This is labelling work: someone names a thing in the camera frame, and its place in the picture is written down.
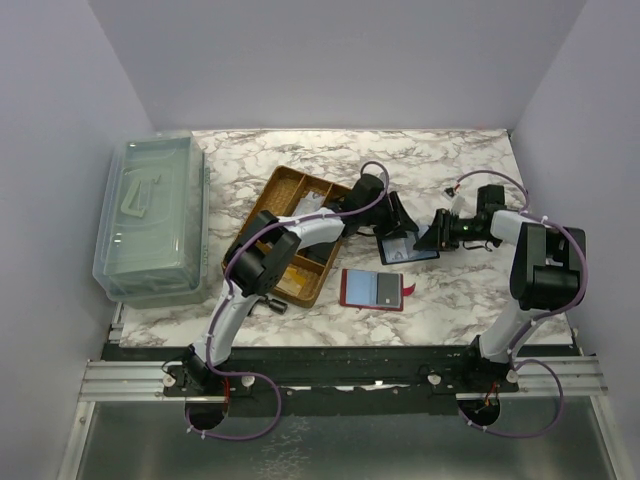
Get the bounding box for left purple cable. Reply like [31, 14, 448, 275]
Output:
[184, 160, 391, 441]

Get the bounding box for gold cards in tray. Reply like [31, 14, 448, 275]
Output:
[277, 266, 306, 297]

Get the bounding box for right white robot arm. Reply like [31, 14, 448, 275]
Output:
[414, 184, 588, 364]

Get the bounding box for clear plastic storage box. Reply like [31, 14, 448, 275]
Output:
[92, 130, 209, 309]

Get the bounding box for grey VIP card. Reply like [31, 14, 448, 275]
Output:
[376, 272, 403, 308]

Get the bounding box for black card holder in tray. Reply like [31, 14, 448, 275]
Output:
[300, 242, 336, 265]

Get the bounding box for black T-shaped tool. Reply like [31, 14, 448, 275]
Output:
[264, 296, 288, 315]

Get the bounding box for silver cards in tray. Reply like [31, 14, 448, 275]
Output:
[292, 191, 325, 217]

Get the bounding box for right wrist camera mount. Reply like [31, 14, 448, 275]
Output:
[443, 184, 466, 216]

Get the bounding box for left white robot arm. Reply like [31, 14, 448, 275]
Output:
[187, 173, 419, 384]

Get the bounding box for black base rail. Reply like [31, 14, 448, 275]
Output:
[101, 344, 596, 417]

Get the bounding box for red card holder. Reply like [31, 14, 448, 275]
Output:
[339, 269, 415, 312]

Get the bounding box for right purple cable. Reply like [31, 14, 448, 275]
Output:
[442, 169, 587, 439]

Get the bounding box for purple cable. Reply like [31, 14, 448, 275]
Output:
[184, 160, 391, 441]
[442, 169, 587, 439]

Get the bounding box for aluminium frame rail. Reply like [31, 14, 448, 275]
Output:
[78, 361, 185, 402]

